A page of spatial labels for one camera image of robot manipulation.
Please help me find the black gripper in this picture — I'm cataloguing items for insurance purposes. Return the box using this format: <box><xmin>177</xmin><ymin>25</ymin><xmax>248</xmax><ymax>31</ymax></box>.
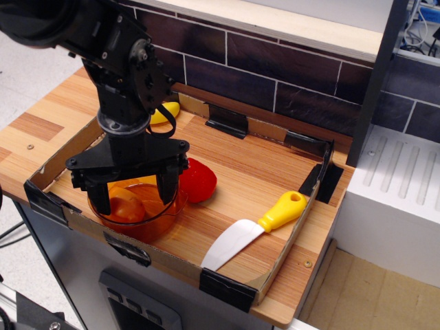
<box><xmin>65</xmin><ymin>113</ymin><xmax>190</xmax><ymax>215</ymax></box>

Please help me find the orange transparent plastic pot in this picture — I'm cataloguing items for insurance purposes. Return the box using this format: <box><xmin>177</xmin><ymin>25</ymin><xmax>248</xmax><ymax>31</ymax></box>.
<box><xmin>90</xmin><ymin>176</ymin><xmax>188</xmax><ymax>243</ymax></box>

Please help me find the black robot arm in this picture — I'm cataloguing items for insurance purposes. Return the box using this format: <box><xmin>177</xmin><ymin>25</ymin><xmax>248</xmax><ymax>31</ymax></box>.
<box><xmin>1</xmin><ymin>1</ymin><xmax>189</xmax><ymax>215</ymax></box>

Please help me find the cardboard fence with black tape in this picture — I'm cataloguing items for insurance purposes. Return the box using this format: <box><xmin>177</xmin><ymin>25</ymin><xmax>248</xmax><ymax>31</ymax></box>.
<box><xmin>25</xmin><ymin>71</ymin><xmax>353</xmax><ymax>323</ymax></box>

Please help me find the red toy strawberry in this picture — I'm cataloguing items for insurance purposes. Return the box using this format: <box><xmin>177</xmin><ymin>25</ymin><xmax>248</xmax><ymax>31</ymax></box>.
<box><xmin>179</xmin><ymin>157</ymin><xmax>217</xmax><ymax>204</ymax></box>

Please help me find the yellow toy banana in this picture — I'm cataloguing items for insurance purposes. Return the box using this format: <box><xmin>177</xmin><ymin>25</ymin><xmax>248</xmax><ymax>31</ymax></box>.
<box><xmin>151</xmin><ymin>102</ymin><xmax>180</xmax><ymax>125</ymax></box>

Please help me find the yellow white toy knife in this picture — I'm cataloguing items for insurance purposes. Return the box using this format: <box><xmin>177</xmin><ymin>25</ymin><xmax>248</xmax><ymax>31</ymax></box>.
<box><xmin>200</xmin><ymin>191</ymin><xmax>307</xmax><ymax>271</ymax></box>

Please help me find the grey oven control panel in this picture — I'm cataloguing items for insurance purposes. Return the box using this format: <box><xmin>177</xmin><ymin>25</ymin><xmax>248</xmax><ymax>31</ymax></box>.
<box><xmin>99</xmin><ymin>272</ymin><xmax>183</xmax><ymax>329</ymax></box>

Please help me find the light wooden shelf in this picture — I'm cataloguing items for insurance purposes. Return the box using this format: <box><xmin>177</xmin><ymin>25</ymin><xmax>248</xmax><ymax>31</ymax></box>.
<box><xmin>140</xmin><ymin>1</ymin><xmax>384</xmax><ymax>63</ymax></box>

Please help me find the white sink drainboard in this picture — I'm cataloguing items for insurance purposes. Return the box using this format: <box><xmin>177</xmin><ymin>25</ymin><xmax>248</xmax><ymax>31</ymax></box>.
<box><xmin>333</xmin><ymin>126</ymin><xmax>439</xmax><ymax>287</ymax></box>

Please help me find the dark grey upright post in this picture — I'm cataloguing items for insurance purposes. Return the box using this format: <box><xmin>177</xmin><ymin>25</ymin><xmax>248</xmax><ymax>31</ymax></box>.
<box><xmin>346</xmin><ymin>1</ymin><xmax>410</xmax><ymax>167</ymax></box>

